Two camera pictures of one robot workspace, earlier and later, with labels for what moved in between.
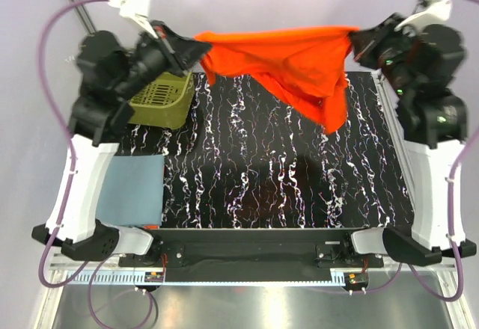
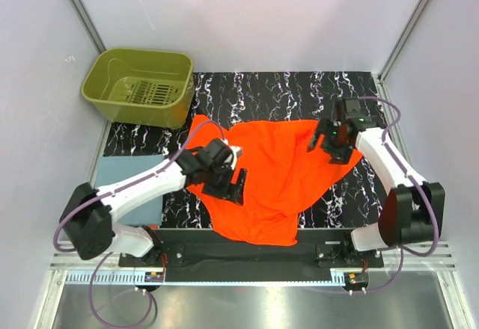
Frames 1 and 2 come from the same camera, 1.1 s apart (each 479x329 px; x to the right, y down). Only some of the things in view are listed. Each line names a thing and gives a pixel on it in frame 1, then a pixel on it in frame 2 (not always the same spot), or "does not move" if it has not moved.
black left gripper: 191,51 -> 233,191
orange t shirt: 307,64 -> 282,174
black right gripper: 366,42 -> 325,127
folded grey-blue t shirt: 132,191 does not move
